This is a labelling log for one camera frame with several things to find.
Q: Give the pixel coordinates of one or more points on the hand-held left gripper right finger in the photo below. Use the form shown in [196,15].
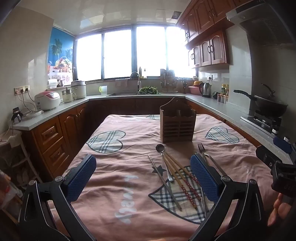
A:
[204,178]

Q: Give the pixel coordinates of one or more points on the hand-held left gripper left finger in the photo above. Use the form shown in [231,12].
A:
[81,178]

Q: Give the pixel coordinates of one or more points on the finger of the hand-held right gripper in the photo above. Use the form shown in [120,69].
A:
[282,144]
[266,157]

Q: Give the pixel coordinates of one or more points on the plain wooden chopstick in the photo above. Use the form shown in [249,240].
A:
[170,168]
[190,175]

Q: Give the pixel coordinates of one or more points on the metal spoon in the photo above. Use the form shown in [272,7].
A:
[160,148]

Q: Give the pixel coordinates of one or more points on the wooden utensil holder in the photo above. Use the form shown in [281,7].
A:
[178,125]

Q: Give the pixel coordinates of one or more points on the person's right hand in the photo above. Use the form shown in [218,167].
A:
[278,209]

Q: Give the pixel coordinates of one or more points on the red dotted chopstick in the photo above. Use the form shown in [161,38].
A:
[190,197]
[195,191]

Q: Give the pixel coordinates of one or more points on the metal fork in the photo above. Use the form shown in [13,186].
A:
[201,149]

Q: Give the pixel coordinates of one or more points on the gas stove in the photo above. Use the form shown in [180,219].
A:
[261,121]

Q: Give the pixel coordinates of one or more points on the black wok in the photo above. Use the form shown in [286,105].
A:
[271,106]

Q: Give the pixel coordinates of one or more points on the wooden lower cabinets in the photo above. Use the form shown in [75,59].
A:
[60,134]

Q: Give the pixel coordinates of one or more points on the wooden cabinets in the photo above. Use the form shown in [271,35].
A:
[60,134]
[208,30]

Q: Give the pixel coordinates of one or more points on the pink heart print tablecloth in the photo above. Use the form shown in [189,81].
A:
[129,143]

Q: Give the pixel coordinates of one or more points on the grey kitchen countertop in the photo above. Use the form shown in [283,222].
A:
[222,109]

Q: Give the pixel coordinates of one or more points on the seasoning jar set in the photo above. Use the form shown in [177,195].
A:
[222,99]

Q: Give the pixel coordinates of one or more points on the white stool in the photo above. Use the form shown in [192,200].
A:
[16,143]

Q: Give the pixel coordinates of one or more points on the condiment bottles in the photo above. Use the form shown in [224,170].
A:
[224,90]

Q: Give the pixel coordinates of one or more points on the dark green jar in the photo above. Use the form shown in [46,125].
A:
[215,95]

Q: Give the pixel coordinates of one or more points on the small white electric cooker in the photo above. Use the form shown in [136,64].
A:
[68,96]

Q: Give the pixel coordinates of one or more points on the white pink rice cooker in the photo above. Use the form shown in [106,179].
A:
[47,100]

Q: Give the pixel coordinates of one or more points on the stainless electric kettle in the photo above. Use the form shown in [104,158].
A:
[205,90]

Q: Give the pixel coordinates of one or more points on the large white electric pot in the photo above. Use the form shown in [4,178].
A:
[79,90]

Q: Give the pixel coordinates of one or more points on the pink plastic basin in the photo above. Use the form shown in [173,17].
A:
[194,90]

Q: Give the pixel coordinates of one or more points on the black clamp stand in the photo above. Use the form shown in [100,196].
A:
[17,115]

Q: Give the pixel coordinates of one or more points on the green plastic cup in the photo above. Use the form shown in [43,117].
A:
[103,90]

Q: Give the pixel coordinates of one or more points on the kitchen sink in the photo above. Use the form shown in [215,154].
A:
[122,94]

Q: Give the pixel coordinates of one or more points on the black knife block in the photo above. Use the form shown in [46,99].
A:
[185,86]

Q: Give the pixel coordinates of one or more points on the orange bowl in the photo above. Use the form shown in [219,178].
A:
[198,83]

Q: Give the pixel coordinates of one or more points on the paper towel roll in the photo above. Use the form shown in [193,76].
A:
[52,83]

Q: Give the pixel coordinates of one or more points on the metal dish rack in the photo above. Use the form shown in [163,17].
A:
[170,81]

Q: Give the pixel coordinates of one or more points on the white hanging cloth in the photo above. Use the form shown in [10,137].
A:
[121,83]

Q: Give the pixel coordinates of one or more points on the green leafy vegetables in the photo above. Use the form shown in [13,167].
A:
[148,90]

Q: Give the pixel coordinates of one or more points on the chrome sink faucet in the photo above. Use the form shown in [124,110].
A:
[138,81]

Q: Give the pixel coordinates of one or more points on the range hood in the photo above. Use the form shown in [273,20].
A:
[266,23]

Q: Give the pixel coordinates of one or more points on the blue palm tree poster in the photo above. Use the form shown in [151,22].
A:
[61,51]

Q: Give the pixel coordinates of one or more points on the kitchen window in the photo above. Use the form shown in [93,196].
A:
[118,53]

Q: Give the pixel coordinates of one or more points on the wooden upper cabinets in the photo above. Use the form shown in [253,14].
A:
[208,30]

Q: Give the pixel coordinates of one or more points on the white wall socket with plug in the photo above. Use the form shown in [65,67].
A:
[209,77]

